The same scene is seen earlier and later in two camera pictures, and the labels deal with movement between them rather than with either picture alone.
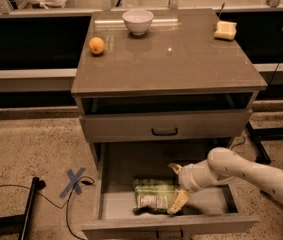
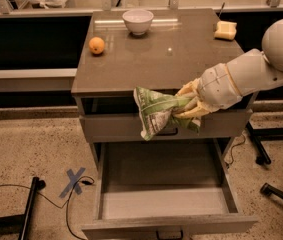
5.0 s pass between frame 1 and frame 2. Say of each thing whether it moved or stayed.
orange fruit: stayed
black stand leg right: stayed
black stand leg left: stayed
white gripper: moved
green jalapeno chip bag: moved
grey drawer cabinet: stayed
